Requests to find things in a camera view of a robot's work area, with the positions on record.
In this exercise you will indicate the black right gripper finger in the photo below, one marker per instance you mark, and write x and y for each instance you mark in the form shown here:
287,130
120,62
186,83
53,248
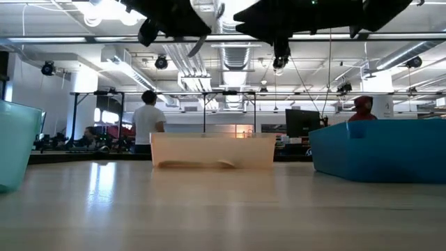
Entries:
259,14
265,31

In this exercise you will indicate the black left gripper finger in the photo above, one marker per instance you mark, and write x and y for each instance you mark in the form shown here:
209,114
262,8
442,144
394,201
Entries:
188,34
198,26

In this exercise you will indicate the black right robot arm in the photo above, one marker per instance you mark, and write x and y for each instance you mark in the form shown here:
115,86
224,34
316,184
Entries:
383,12

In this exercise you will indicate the black ceiling spotlight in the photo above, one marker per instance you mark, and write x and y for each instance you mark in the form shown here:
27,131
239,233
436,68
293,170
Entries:
280,63
161,62
344,88
48,68
414,62

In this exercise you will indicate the person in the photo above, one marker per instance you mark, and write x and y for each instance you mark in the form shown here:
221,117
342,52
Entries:
362,108
90,134
148,122

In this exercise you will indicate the black monitor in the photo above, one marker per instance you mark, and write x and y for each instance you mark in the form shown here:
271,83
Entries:
301,123

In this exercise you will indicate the blue plastic bin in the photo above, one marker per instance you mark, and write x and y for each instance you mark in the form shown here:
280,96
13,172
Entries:
383,153

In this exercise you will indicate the black background robot arms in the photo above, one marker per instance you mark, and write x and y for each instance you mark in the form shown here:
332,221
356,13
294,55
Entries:
52,141

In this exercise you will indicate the green translucent plastic bin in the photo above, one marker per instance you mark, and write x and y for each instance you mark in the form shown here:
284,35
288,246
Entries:
17,146

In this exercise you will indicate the black frame rig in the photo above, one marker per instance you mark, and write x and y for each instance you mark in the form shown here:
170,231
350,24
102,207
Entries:
74,118
204,111

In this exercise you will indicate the silver ventilation duct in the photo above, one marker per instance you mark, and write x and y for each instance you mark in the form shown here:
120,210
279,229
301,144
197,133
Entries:
400,55

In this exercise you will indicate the black aluminium table frame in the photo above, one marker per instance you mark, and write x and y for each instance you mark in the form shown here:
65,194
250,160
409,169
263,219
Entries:
87,157

